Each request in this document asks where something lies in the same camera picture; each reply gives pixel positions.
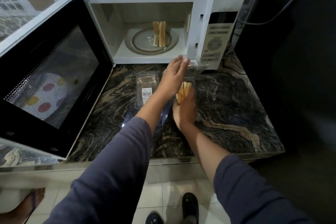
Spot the person's left hand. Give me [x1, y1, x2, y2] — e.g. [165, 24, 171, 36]
[155, 55, 191, 101]

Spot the person's right hand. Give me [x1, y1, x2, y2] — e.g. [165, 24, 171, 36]
[172, 86, 197, 132]

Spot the sliced bread stack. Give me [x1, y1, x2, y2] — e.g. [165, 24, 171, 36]
[176, 81, 193, 105]
[152, 21, 167, 48]

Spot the clear plastic container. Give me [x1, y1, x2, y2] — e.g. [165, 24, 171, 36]
[122, 71, 173, 127]
[174, 59, 210, 122]

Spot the silver refrigerator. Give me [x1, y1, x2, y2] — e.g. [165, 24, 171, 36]
[233, 0, 336, 224]

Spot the polka dot plate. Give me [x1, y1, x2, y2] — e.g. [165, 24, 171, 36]
[15, 72, 69, 122]

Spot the person's left forearm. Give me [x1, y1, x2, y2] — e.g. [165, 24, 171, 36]
[43, 91, 168, 224]

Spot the person's right forearm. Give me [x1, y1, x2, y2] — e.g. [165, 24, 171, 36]
[181, 121, 315, 224]

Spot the person's black shoe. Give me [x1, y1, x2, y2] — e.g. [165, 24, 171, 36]
[181, 192, 199, 224]
[145, 211, 165, 224]

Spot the light lower kitchen cabinet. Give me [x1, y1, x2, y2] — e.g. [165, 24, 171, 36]
[0, 162, 218, 193]

